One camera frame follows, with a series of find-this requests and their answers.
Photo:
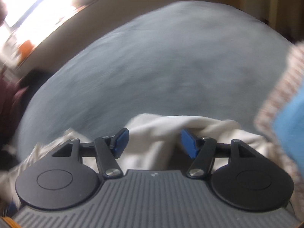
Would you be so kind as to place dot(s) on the light blue cloth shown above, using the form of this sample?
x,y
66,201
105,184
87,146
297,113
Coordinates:
x,y
292,128

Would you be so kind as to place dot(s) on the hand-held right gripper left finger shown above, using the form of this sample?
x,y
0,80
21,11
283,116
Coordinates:
x,y
121,143

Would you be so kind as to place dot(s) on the window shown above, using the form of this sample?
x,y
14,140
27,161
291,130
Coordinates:
x,y
35,9

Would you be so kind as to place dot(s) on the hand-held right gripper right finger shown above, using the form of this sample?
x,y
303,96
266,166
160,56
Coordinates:
x,y
188,145

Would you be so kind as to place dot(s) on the white sweatshirt with bear outline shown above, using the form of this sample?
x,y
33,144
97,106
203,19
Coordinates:
x,y
152,137

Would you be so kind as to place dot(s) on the orange container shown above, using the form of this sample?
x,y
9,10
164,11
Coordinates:
x,y
25,48

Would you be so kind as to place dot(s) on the grey blanket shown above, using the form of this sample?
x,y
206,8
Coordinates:
x,y
154,64

